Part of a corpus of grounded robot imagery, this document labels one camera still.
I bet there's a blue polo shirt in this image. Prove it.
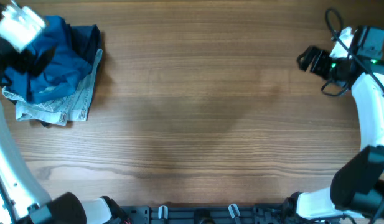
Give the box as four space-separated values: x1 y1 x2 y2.
3 16 93 104

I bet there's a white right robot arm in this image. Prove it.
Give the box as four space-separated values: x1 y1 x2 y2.
283 46 384 222

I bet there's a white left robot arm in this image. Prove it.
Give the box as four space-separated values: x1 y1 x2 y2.
0 2 113 223

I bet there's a navy folded garment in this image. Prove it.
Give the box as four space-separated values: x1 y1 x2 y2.
69 24 101 65

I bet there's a light grey denim garment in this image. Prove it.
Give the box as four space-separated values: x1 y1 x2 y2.
2 49 103 126

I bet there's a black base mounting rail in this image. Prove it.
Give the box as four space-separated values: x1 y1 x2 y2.
100 196 340 224

